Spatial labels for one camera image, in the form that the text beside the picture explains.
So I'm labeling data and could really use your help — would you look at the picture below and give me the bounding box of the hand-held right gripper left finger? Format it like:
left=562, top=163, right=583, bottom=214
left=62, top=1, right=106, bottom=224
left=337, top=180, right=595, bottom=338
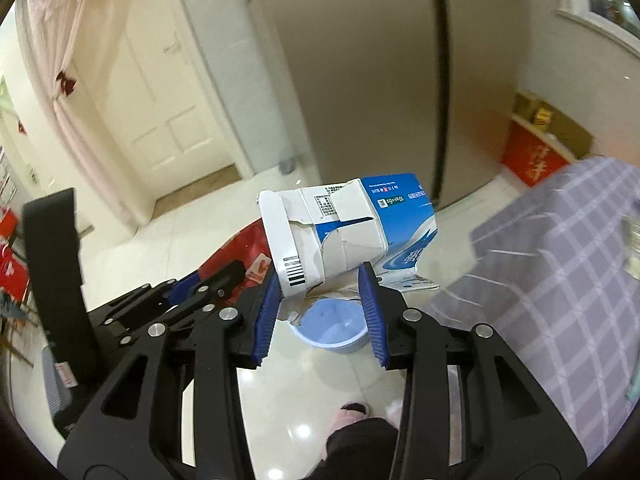
left=56, top=272, right=286, bottom=480

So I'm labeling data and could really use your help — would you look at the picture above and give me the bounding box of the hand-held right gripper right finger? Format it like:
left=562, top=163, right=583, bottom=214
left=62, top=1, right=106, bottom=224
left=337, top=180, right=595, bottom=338
left=357, top=261, right=587, bottom=480

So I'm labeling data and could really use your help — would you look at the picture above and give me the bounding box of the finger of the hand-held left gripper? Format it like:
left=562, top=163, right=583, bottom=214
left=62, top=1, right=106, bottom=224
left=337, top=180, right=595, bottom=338
left=90, top=261, right=248, bottom=350
left=102, top=271, right=201, bottom=322

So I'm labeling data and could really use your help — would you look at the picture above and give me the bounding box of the red plastic packet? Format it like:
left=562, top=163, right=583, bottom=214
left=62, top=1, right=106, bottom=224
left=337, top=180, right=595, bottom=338
left=197, top=220, right=281, bottom=296

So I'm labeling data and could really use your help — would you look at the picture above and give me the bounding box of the light blue plastic bucket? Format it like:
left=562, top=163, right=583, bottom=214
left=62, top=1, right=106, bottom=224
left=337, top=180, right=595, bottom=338
left=291, top=297, right=373, bottom=356

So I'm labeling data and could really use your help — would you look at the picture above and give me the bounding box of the blue and white milk carton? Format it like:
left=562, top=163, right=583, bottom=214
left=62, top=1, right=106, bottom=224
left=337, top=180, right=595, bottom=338
left=257, top=173, right=441, bottom=322

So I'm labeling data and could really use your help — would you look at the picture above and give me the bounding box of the brown door mat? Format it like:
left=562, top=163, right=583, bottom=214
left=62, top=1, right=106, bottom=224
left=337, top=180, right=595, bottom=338
left=150, top=164, right=241, bottom=221

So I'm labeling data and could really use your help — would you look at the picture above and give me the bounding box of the pink sheer curtain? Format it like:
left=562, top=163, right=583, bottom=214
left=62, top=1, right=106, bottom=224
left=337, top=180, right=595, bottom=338
left=15, top=0, right=141, bottom=231

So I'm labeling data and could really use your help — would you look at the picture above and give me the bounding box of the white panelled door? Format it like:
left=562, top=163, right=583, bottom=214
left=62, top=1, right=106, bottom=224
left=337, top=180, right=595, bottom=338
left=70, top=0, right=236, bottom=191

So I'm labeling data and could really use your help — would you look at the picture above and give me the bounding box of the purple checked tablecloth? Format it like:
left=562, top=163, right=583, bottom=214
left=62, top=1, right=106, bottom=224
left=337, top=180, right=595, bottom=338
left=427, top=156, right=640, bottom=466

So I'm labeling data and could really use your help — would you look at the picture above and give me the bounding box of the gold double-door refrigerator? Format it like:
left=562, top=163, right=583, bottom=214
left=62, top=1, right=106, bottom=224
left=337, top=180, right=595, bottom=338
left=252, top=0, right=531, bottom=211

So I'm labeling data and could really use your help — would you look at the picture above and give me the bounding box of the large cardboard box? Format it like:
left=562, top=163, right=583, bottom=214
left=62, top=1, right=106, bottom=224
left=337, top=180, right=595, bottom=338
left=512, top=89, right=596, bottom=161

